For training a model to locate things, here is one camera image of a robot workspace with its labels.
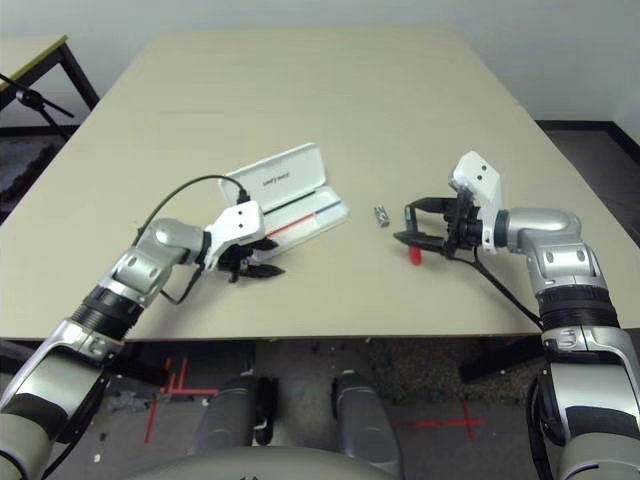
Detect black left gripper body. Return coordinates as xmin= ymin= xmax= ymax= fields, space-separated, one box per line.
xmin=218 ymin=241 xmax=262 ymax=285

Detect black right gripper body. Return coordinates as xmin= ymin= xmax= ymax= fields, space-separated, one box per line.
xmin=441 ymin=191 xmax=485 ymax=260

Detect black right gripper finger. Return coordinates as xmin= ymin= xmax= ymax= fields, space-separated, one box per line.
xmin=392 ymin=230 xmax=446 ymax=254
xmin=403 ymin=196 xmax=454 ymax=214

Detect white plastic pencil case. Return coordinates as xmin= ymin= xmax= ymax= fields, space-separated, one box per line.
xmin=218 ymin=142 xmax=350 ymax=266

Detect grey left robot leg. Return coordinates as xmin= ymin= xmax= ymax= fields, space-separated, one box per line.
xmin=192 ymin=374 xmax=279 ymax=459

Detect grey robot leg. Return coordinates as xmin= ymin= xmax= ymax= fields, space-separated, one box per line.
xmin=192 ymin=374 xmax=279 ymax=459
xmin=332 ymin=369 xmax=401 ymax=476

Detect grey right robot leg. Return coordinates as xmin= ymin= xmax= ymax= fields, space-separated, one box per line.
xmin=332 ymin=369 xmax=401 ymax=476

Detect grey robot torso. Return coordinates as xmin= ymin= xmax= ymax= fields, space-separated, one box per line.
xmin=124 ymin=444 xmax=401 ymax=480

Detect dark textured floor mat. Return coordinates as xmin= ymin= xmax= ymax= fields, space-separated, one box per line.
xmin=0 ymin=134 xmax=66 ymax=201

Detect black tripod stand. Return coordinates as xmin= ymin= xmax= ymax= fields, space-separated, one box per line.
xmin=0 ymin=72 xmax=76 ymax=144

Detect beige side table black legs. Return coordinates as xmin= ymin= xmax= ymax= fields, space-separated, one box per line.
xmin=0 ymin=33 xmax=101 ymax=139

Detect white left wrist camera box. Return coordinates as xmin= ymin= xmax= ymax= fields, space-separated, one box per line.
xmin=202 ymin=199 xmax=266 ymax=271

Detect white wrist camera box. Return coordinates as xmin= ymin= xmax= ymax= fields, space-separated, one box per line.
xmin=447 ymin=149 xmax=503 ymax=256
xmin=202 ymin=199 xmax=266 ymax=271

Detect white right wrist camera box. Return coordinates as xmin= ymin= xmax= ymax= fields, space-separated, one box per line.
xmin=447 ymin=149 xmax=503 ymax=256

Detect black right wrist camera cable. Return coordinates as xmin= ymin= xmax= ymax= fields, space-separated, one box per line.
xmin=449 ymin=249 xmax=557 ymax=480

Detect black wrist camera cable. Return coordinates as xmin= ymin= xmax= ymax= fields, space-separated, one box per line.
xmin=449 ymin=249 xmax=557 ymax=480
xmin=135 ymin=174 xmax=251 ymax=306

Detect black left wrist camera cable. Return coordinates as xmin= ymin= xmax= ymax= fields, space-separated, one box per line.
xmin=135 ymin=174 xmax=251 ymax=306

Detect black wall baseboard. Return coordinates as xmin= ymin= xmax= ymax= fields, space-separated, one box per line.
xmin=534 ymin=118 xmax=640 ymax=156

